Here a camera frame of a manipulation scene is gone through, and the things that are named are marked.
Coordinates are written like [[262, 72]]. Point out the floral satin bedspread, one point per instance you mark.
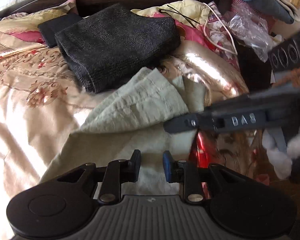
[[40, 103]]

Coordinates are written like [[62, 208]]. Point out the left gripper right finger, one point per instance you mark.
[[186, 174]]

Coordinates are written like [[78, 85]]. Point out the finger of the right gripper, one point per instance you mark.
[[189, 122]]

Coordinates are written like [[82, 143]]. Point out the dark grey knitted garment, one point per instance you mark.
[[114, 44]]

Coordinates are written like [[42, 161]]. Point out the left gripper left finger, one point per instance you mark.
[[117, 173]]

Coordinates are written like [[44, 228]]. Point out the olive green pants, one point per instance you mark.
[[132, 118]]

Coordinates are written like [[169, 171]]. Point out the clear plastic bag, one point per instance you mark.
[[252, 35]]

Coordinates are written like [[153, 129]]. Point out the black folded item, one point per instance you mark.
[[49, 28]]

